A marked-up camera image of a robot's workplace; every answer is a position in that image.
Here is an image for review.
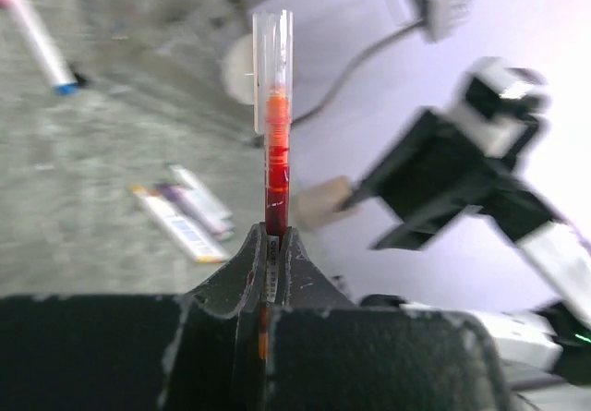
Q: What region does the purple pink mug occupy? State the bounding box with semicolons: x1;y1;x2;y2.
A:
291;175;356;231

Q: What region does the yellow marker pen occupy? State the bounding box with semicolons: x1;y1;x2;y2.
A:
129;185;229;264

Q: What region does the blue marker pen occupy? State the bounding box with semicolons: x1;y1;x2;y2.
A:
8;0;78;95

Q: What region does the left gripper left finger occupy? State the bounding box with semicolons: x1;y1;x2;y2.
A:
1;224;266;410

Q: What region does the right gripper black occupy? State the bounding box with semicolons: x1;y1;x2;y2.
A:
341;78;569;251

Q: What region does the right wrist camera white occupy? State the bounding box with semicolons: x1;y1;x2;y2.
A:
446;56;549;159

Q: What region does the green marker pen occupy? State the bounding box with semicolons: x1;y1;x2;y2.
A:
167;163;233;221

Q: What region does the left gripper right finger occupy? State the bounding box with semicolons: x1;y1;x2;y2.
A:
265;228;513;410

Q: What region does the red white bowl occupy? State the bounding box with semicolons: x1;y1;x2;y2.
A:
221;33;255;105

